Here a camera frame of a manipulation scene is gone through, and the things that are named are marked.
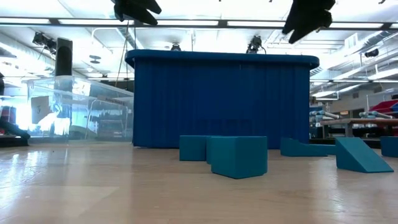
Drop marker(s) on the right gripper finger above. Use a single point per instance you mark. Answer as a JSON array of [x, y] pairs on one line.
[[289, 21], [308, 26]]

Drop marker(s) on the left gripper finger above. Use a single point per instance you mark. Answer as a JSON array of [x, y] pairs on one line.
[[133, 12], [152, 6]]

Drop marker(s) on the blue plastic bin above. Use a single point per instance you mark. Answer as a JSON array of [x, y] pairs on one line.
[[217, 102]]

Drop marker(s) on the clear plastic container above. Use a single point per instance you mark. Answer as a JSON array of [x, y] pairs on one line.
[[93, 118]]

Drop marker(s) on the pale blue robot arm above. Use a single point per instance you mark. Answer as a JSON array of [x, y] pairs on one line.
[[376, 115], [323, 114]]

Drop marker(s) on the black round device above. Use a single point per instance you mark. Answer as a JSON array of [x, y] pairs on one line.
[[175, 47]]

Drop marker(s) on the dark round ceiling fixture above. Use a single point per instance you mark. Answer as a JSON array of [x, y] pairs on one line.
[[94, 57]]

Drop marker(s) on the small black ceiling device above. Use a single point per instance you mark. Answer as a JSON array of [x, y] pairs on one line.
[[371, 53]]

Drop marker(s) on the white container label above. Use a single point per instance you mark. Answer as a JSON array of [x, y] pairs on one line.
[[113, 100]]

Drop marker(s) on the black spotlight cluster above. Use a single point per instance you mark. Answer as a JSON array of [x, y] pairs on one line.
[[43, 40]]

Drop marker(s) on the white metal rack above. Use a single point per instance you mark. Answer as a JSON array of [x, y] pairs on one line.
[[373, 96]]

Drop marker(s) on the wooden workbench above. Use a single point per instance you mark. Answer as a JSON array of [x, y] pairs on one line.
[[357, 122]]

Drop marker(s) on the red storage bin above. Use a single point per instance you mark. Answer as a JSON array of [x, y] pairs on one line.
[[385, 106]]

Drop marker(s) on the black camera device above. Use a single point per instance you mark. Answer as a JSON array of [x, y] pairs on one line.
[[255, 43]]

